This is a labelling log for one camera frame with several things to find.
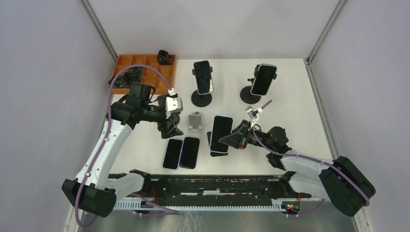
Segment black green cable bundle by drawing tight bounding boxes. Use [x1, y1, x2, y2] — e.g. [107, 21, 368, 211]
[123, 64, 145, 87]

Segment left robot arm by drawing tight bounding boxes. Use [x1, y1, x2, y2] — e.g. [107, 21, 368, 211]
[62, 82, 183, 218]

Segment white silver folding stand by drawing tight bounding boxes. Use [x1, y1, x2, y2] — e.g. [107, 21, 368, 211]
[188, 112, 203, 133]

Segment orange compartment tray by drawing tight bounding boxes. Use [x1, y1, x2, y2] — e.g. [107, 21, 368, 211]
[113, 54, 177, 95]

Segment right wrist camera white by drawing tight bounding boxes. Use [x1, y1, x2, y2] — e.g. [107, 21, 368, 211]
[246, 106, 263, 128]

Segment light blue case phone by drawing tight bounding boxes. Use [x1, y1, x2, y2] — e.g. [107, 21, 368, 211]
[162, 139, 183, 170]

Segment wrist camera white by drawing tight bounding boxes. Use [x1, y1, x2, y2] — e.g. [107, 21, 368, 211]
[246, 106, 263, 128]
[165, 97, 183, 119]

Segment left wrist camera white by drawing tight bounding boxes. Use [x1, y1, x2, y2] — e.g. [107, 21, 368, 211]
[165, 97, 183, 119]

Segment white case phone right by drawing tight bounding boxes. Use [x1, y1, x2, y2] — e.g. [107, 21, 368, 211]
[250, 64, 277, 96]

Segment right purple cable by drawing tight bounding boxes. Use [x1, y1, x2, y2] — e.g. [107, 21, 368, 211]
[251, 100, 370, 218]

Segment black phone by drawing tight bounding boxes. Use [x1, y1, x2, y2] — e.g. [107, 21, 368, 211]
[179, 137, 200, 169]

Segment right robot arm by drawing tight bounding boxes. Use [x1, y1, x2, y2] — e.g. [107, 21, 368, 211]
[219, 120, 376, 217]

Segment purple case phone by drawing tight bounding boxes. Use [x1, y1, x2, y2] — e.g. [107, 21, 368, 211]
[209, 115, 234, 154]

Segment phone on tall stand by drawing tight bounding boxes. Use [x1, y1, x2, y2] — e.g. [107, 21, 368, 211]
[192, 60, 214, 95]

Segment black tall round stand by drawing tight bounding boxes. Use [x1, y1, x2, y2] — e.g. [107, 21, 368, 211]
[190, 68, 214, 108]

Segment light blue cable duct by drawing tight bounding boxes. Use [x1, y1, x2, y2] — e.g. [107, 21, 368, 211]
[113, 198, 286, 213]

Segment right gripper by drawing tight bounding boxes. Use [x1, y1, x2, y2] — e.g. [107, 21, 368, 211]
[219, 119, 274, 150]

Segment black folding stand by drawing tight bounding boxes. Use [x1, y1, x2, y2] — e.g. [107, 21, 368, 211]
[206, 131, 229, 157]

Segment black right round stand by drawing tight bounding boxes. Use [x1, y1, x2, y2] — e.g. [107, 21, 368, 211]
[240, 64, 261, 104]

